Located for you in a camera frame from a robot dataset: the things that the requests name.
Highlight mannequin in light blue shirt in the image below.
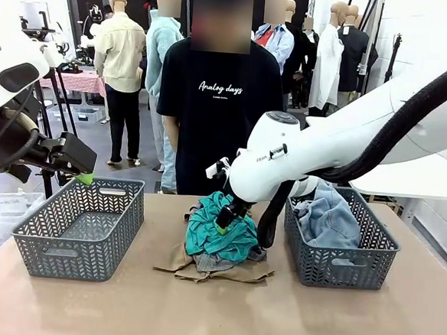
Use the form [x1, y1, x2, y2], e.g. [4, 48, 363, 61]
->
[251, 0, 298, 78]

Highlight clear plastic storage box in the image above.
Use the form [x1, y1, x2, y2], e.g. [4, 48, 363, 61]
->
[0, 188, 47, 248]

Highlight large white table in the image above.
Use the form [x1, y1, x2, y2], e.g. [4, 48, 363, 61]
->
[301, 113, 447, 202]

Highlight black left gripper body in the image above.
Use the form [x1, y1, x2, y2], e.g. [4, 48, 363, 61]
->
[37, 129, 100, 177]

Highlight person in black t-shirt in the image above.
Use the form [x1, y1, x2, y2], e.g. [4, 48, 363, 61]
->
[150, 0, 292, 202]

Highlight light blue denim shorts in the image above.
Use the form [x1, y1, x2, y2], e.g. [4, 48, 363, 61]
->
[290, 178, 365, 251]

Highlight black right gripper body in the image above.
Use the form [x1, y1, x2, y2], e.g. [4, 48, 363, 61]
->
[214, 199, 253, 233]

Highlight mannequin in blue fleece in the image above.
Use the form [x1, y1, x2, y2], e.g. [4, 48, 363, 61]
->
[135, 0, 191, 195]

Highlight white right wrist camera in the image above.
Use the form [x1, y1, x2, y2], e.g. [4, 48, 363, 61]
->
[205, 155, 233, 183]

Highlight teal green shirt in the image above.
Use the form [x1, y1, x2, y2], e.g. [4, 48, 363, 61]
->
[184, 189, 263, 262]

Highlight mannequin in cream jacket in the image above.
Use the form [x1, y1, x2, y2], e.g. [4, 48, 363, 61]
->
[85, 0, 152, 168]

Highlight mannequin in white shirt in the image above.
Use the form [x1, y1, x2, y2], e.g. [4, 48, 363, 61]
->
[307, 0, 349, 119]

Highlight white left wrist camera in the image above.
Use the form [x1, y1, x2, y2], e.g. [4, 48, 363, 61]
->
[38, 39, 70, 69]

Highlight grey t-shirt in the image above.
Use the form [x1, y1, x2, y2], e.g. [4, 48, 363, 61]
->
[191, 242, 269, 278]

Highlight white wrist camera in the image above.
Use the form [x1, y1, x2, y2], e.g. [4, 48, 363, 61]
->
[205, 155, 233, 183]
[38, 39, 70, 69]

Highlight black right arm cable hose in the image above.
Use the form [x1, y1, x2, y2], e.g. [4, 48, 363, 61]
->
[255, 36, 447, 263]

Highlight table with pink cloth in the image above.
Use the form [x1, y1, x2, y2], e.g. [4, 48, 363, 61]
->
[38, 66, 109, 99]

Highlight grey plastic woven basket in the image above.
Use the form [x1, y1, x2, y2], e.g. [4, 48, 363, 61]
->
[278, 183, 405, 294]
[7, 171, 148, 285]

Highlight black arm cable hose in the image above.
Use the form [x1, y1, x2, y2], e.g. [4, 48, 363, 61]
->
[0, 82, 45, 184]
[255, 36, 447, 263]

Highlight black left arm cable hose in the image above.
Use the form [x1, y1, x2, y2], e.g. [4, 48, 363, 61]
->
[0, 82, 45, 184]

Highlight beige khaki shorts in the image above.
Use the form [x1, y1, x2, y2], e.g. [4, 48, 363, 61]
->
[152, 239, 276, 289]

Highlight mannequin in black shirt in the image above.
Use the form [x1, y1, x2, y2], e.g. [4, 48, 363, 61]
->
[333, 2, 383, 110]

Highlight thin black light stand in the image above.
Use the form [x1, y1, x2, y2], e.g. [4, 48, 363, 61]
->
[382, 31, 405, 85]

